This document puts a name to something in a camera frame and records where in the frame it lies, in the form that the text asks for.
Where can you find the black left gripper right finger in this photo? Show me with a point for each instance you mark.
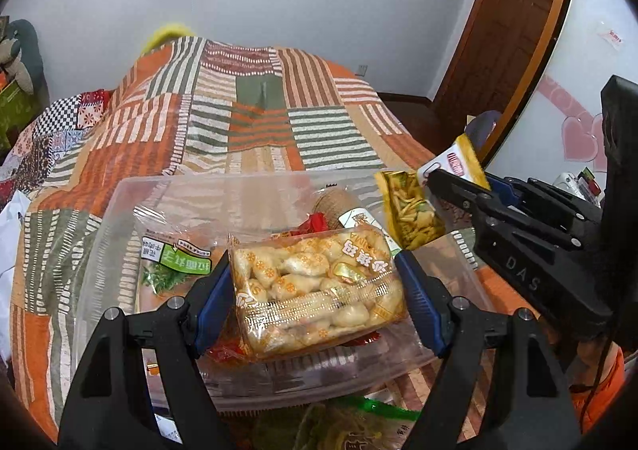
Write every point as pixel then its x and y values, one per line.
pixel 499 386

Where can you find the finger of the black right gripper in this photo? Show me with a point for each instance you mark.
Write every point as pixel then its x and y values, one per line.
pixel 462 201
pixel 514 192

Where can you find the yellow white chip bag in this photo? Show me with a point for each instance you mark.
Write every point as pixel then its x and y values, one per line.
pixel 415 215

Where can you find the green pea snack bag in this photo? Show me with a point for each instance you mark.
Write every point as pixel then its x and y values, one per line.
pixel 350 422

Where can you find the round cracker roll pack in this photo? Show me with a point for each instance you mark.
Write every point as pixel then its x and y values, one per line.
pixel 342 209

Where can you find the clear plastic storage bin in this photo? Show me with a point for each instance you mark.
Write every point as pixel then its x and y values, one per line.
pixel 209 210

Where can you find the pale pastry snack pack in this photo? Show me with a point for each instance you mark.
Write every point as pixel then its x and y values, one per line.
pixel 314 290

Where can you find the brown wooden door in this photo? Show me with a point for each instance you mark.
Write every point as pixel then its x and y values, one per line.
pixel 502 51

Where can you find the white plastic bag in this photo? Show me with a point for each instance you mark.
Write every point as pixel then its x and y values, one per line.
pixel 11 220

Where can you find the patchwork striped bedspread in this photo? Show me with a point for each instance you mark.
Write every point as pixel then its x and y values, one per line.
pixel 191 106

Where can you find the green patterned box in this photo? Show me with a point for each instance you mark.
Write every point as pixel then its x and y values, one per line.
pixel 17 110

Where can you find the yellow pillow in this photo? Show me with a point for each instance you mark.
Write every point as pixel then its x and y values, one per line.
pixel 166 34

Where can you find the grey stuffed toy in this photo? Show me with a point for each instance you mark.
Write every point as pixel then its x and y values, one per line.
pixel 20 56

